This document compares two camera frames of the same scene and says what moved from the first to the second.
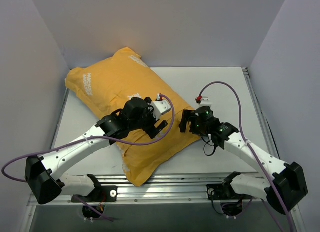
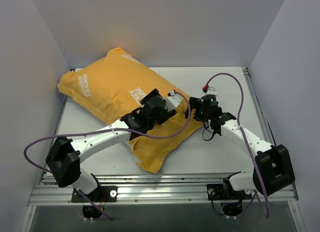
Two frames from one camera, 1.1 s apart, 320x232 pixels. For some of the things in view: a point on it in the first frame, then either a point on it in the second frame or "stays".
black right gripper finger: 186,114 -> 194,102
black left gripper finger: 157,130 -> 168,115
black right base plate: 224,192 stays
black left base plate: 101,194 stays
